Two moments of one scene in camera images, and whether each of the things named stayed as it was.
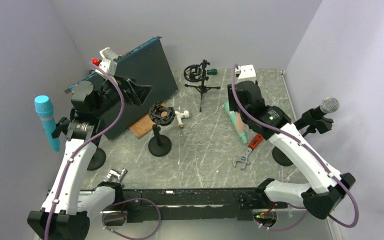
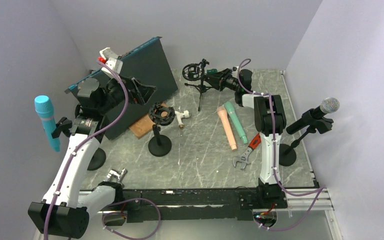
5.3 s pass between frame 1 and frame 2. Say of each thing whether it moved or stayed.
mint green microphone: stayed
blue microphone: stayed
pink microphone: moved
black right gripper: moved
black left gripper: stayed
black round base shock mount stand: stayed
